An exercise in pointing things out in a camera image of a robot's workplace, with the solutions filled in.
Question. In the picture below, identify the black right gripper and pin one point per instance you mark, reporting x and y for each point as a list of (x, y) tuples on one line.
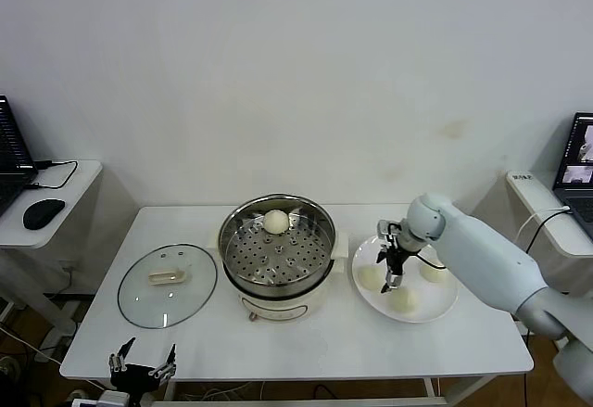
[(399, 245)]

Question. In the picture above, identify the white round plate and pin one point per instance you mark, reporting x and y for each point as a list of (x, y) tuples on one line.
[(435, 306)]

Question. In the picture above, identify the small printed desk label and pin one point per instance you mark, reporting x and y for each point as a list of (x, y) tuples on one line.
[(522, 176)]

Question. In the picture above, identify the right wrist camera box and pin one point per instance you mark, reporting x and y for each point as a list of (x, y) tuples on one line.
[(384, 231)]

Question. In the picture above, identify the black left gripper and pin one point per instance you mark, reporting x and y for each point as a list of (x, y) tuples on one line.
[(134, 377)]

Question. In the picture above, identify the white steamed baozi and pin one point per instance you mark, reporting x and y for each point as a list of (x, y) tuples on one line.
[(276, 222), (433, 275), (402, 304), (370, 278)]

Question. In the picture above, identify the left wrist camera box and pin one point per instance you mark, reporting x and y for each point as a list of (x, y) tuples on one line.
[(111, 400)]

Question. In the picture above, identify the black computer mouse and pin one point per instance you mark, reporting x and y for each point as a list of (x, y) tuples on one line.
[(45, 213)]

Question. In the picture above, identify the laptop with video windows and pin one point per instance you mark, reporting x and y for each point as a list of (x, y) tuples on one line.
[(579, 147)]

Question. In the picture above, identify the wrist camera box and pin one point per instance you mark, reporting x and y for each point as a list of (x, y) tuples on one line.
[(111, 400), (384, 231)]

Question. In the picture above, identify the round glass pot lid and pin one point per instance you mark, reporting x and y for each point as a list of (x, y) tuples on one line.
[(139, 296)]

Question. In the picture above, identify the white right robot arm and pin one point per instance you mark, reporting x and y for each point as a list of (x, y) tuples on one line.
[(486, 254)]

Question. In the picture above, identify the cream electric cooking pot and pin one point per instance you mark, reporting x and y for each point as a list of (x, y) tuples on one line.
[(278, 306)]

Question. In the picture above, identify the white table leg frame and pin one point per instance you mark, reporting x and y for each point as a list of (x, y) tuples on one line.
[(431, 390)]

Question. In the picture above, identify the perforated steel steamer basket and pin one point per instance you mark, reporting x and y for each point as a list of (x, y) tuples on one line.
[(250, 258)]

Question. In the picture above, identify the laptop with dark text screen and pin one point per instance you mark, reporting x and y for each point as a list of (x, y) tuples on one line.
[(14, 138)]

